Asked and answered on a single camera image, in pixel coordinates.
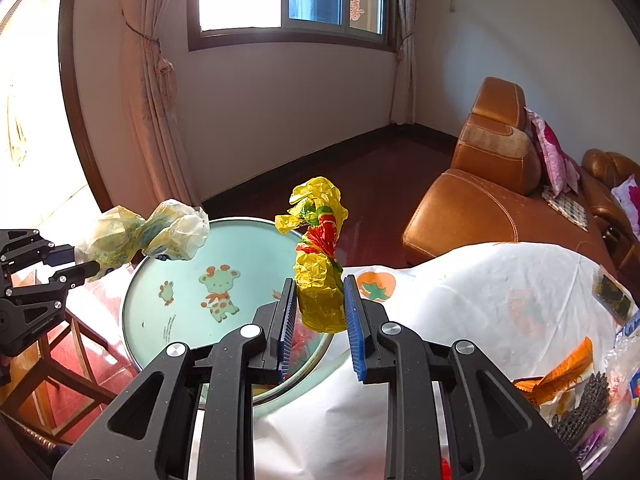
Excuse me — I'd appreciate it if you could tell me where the pink floral pillow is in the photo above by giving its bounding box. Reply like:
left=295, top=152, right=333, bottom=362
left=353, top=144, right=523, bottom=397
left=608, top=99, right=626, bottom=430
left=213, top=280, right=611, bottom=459
left=525, top=107, right=581, bottom=196
left=611, top=175, right=640, bottom=241

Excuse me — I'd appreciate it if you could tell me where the pink purple plastic bag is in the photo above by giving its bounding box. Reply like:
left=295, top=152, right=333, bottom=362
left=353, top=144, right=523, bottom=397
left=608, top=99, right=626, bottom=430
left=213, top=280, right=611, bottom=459
left=575, top=425, right=607, bottom=467

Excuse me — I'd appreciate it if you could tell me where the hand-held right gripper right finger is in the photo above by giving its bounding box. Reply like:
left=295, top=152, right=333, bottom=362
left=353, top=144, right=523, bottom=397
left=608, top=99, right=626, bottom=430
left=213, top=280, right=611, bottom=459
left=342, top=275, right=583, bottom=480

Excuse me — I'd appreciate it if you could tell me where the white orange-print tablecloth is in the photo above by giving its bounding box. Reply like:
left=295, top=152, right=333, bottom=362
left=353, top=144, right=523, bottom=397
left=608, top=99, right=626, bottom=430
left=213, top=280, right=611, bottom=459
left=252, top=242, right=640, bottom=480

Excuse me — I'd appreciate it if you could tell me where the pale green plastic bag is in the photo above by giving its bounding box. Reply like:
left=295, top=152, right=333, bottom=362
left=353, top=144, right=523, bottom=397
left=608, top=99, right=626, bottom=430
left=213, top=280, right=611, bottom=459
left=75, top=199, right=211, bottom=273

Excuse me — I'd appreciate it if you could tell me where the clear red-print plastic bag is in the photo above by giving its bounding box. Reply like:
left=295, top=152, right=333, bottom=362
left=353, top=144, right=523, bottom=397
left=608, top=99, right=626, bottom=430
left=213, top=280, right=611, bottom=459
left=597, top=335, right=640, bottom=441

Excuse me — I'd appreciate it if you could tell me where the orange snack wrapper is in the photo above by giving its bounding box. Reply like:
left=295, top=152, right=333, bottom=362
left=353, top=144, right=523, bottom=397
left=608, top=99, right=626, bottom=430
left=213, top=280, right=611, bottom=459
left=515, top=337, right=596, bottom=406

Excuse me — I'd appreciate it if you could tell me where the brown wicker chair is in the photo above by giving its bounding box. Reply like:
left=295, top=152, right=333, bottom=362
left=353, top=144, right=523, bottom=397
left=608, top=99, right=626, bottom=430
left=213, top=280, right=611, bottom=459
left=0, top=407, right=76, bottom=466

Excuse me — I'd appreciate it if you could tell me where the checkered cloth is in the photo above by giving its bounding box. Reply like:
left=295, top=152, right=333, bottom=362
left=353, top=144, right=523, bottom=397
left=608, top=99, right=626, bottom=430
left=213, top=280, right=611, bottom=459
left=541, top=185, right=590, bottom=233

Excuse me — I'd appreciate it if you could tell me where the pinkish beige curtain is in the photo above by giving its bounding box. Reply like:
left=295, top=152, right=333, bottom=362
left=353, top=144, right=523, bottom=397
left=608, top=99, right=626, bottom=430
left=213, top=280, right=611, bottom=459
left=120, top=0, right=203, bottom=211
left=392, top=0, right=418, bottom=126

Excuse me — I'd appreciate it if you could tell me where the black foam fruit net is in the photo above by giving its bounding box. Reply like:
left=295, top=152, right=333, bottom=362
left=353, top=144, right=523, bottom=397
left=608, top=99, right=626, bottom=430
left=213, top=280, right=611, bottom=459
left=550, top=372, right=611, bottom=448

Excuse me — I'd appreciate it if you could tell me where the brown wooden door frame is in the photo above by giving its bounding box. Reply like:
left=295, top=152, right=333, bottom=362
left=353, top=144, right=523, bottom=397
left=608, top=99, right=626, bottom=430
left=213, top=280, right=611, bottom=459
left=57, top=0, right=117, bottom=213

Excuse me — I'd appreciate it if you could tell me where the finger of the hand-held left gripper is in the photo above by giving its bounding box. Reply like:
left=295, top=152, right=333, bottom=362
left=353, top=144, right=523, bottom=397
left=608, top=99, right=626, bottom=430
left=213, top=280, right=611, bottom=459
left=0, top=259, right=101, bottom=306
left=0, top=229, right=77, bottom=276

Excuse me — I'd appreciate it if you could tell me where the yellow wrapper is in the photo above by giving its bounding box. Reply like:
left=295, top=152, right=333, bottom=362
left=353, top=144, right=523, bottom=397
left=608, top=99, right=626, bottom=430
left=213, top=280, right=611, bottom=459
left=275, top=176, right=349, bottom=333

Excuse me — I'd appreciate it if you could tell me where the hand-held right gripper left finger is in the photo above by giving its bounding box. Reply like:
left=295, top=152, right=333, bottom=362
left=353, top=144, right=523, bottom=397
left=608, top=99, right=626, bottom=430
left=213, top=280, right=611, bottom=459
left=52, top=277, right=297, bottom=480

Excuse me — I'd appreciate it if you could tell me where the brown leather chaise sofa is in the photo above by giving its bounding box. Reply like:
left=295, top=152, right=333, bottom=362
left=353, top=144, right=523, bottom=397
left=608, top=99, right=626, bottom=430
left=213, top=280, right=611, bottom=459
left=402, top=76, right=621, bottom=271

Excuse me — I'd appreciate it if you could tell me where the red wooden chair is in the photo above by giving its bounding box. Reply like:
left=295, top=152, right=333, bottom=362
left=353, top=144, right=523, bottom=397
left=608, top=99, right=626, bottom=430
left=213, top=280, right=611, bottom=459
left=0, top=280, right=146, bottom=451

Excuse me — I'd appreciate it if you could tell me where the dark seaweed snack packet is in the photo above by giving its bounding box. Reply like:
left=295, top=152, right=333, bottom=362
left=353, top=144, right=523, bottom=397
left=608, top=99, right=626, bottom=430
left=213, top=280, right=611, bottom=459
left=592, top=267, right=636, bottom=321

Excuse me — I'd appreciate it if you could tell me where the brown leather long sofa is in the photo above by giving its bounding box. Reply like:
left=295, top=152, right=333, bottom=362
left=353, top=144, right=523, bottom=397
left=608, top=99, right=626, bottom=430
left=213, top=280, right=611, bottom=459
left=580, top=149, right=640, bottom=271

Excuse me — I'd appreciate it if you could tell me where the mint green cartoon basin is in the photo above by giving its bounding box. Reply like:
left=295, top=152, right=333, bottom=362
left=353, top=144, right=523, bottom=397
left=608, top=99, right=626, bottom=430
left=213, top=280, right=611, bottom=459
left=121, top=216, right=337, bottom=406

